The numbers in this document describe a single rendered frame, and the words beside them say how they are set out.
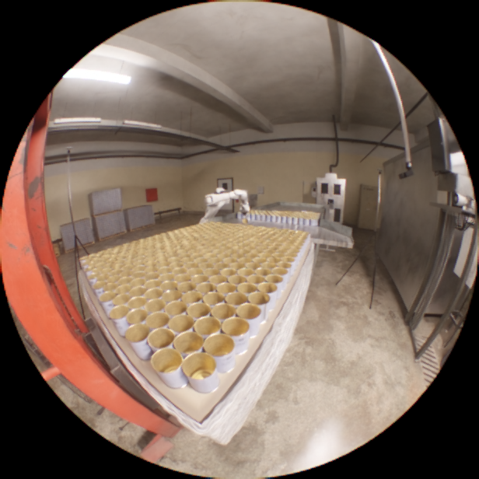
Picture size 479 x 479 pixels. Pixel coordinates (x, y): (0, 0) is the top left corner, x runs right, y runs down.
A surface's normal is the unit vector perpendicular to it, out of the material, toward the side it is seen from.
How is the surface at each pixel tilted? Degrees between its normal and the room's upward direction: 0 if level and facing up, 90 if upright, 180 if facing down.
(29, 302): 90
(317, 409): 0
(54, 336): 90
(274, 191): 90
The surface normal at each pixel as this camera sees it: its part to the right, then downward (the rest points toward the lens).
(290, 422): -0.03, -0.95
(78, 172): 0.87, 0.13
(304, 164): -0.50, 0.27
